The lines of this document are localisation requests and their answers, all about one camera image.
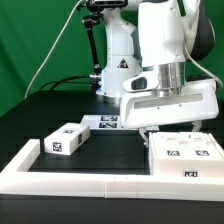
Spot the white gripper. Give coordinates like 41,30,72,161
120,79,219,147

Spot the white cabinet body box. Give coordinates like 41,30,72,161
148,133,224,178

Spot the white cabinet door panel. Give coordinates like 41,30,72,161
181,132,224,160

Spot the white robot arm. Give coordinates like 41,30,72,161
86,0,220,135

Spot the white cabinet top block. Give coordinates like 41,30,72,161
44,123,90,155

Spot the white base tag plate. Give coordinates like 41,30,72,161
80,114,160,131

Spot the black cable bundle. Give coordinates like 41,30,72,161
39,75,101,92

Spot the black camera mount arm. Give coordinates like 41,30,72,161
78,0,128,90

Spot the white cable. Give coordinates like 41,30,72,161
24,0,84,100

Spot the white U-shaped fence frame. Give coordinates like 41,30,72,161
0,139,224,202

